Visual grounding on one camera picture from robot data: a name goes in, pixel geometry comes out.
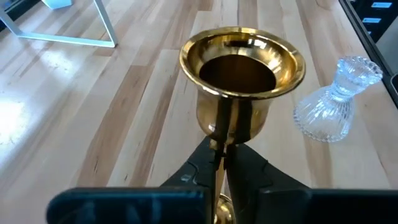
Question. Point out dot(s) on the gold brass candlestick holder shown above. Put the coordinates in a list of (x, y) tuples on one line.
[(205, 115)]

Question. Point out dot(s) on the clear glass candle holder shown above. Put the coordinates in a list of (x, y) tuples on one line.
[(326, 115)]

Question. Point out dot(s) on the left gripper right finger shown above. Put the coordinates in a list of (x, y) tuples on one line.
[(248, 174)]

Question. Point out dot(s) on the black labelled control box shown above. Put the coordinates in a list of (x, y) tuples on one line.
[(387, 14)]

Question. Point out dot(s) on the white perforated metal shelf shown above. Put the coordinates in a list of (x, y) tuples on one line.
[(106, 21)]

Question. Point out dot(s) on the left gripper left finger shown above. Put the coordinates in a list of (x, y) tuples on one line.
[(199, 171)]

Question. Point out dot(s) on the black aluminium rig frame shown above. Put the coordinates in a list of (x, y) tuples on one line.
[(363, 31)]

